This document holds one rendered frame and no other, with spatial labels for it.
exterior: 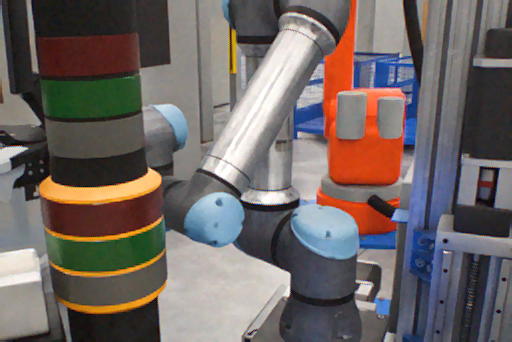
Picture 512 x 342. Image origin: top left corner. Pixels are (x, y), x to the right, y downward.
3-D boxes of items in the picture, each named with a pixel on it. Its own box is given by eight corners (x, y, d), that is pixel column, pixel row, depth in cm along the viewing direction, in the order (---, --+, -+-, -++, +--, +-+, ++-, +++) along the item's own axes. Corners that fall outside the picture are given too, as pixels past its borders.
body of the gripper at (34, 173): (22, 203, 75) (104, 184, 82) (16, 140, 71) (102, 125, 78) (-1, 183, 80) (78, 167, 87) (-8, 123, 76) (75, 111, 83)
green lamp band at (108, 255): (54, 282, 19) (49, 248, 19) (42, 236, 23) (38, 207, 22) (180, 260, 20) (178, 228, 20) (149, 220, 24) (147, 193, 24)
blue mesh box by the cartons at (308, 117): (289, 139, 724) (291, 58, 689) (334, 121, 819) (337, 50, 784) (355, 147, 674) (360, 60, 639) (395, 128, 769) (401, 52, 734)
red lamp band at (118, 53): (43, 80, 17) (38, 38, 17) (35, 70, 20) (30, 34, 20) (151, 73, 18) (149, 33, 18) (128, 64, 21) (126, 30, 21)
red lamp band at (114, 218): (49, 246, 19) (44, 210, 18) (38, 205, 22) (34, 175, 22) (178, 226, 20) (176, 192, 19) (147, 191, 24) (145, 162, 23)
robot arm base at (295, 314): (293, 305, 117) (294, 261, 114) (368, 319, 111) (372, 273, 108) (268, 343, 104) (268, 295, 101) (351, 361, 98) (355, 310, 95)
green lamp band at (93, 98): (48, 123, 18) (43, 83, 17) (39, 107, 21) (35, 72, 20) (153, 113, 19) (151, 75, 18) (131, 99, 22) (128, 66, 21)
